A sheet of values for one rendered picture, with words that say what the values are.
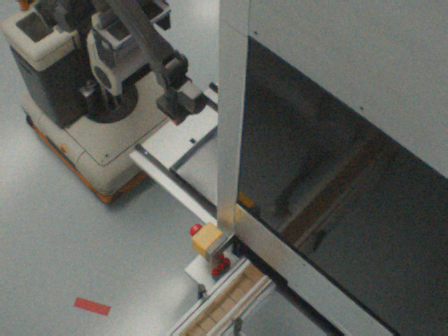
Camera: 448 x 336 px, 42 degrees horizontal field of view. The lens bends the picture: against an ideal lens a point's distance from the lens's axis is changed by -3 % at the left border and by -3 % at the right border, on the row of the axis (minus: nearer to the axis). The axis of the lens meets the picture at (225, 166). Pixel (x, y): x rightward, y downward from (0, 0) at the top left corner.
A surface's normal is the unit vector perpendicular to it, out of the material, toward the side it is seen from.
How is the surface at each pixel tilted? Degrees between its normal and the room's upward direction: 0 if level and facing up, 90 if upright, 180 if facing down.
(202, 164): 0
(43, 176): 0
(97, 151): 0
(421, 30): 90
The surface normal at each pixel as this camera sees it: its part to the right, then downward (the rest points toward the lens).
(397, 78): -0.69, 0.62
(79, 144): 0.02, -0.50
